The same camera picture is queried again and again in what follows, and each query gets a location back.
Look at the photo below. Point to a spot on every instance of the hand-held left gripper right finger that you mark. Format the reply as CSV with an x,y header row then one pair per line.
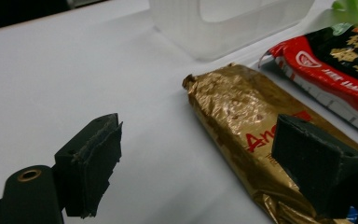
x,y
317,168

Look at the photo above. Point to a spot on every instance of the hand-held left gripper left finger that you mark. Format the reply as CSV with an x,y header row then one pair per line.
x,y
87,161

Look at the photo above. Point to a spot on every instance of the red and black food packet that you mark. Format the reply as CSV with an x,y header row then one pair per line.
x,y
323,71

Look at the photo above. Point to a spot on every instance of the gold foil packet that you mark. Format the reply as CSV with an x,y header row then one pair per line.
x,y
236,102

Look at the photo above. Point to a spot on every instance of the green snack packet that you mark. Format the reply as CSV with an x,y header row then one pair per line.
x,y
351,9

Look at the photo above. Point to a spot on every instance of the translucent plastic bin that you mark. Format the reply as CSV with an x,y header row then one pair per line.
x,y
180,28

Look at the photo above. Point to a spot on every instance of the white table sheet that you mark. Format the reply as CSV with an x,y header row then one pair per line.
x,y
74,77

